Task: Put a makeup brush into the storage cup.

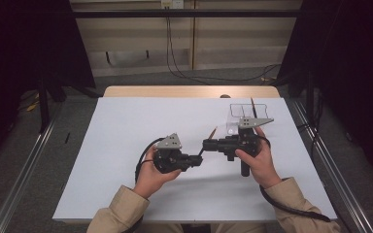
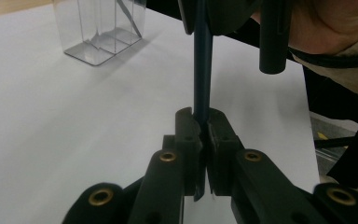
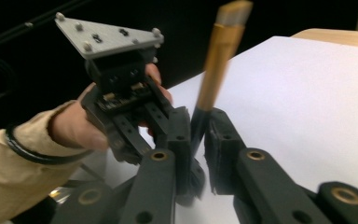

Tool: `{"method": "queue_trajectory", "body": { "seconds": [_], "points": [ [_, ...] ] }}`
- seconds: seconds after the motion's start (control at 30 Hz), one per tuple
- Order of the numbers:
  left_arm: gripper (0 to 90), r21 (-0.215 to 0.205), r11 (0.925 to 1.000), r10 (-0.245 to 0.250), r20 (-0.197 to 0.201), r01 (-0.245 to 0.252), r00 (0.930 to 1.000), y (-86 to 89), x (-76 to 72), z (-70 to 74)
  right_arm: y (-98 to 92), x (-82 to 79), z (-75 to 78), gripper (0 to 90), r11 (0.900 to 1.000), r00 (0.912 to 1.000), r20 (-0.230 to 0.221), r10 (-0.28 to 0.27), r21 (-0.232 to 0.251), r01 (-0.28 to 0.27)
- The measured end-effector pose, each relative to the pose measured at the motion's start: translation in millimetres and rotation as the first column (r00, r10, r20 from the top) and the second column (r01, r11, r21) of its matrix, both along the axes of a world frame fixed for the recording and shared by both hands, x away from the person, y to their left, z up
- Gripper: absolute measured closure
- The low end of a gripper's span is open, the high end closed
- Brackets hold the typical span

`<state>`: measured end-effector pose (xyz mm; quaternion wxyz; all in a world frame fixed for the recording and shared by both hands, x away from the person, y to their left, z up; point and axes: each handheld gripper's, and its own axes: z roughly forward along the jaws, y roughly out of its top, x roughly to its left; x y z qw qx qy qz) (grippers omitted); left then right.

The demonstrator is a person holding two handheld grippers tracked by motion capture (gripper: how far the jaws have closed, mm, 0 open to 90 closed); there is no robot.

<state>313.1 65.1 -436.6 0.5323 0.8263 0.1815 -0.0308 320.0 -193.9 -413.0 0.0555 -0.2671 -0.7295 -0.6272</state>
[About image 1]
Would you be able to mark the person's left hand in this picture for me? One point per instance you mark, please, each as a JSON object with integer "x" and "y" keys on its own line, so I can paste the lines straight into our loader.
{"x": 149, "y": 181}

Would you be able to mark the wooden table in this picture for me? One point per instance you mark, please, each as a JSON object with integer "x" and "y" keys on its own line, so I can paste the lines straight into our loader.
{"x": 175, "y": 91}

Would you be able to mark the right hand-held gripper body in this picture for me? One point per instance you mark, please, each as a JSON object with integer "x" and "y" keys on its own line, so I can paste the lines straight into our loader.
{"x": 246, "y": 142}

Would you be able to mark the black metal stand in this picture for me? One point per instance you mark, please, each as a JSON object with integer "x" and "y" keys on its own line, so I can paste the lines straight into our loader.
{"x": 43, "y": 110}

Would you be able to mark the black pen with gold end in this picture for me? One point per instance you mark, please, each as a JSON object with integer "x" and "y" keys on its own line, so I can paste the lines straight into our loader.
{"x": 253, "y": 108}
{"x": 213, "y": 133}

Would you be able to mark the person's right hand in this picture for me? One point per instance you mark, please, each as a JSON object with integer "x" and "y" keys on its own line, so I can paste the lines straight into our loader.
{"x": 262, "y": 168}

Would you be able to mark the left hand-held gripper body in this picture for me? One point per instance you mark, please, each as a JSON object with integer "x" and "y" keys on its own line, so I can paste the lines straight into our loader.
{"x": 170, "y": 142}

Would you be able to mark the metal floor rail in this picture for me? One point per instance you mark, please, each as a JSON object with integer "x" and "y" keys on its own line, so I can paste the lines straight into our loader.
{"x": 336, "y": 184}
{"x": 19, "y": 184}

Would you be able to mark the black curtain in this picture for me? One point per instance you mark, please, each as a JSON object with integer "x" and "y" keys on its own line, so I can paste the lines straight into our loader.
{"x": 362, "y": 64}
{"x": 13, "y": 48}

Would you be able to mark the clear plastic divided pen holder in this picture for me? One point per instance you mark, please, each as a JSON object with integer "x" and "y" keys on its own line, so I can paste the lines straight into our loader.
{"x": 234, "y": 111}

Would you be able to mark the white table mat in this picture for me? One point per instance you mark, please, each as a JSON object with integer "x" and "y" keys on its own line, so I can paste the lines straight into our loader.
{"x": 110, "y": 168}

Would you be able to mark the beige desk cabinet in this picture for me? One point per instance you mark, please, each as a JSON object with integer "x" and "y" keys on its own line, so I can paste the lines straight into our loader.
{"x": 136, "y": 35}

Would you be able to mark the white wall socket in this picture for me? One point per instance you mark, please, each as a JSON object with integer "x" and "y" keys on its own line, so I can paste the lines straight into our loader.
{"x": 176, "y": 4}

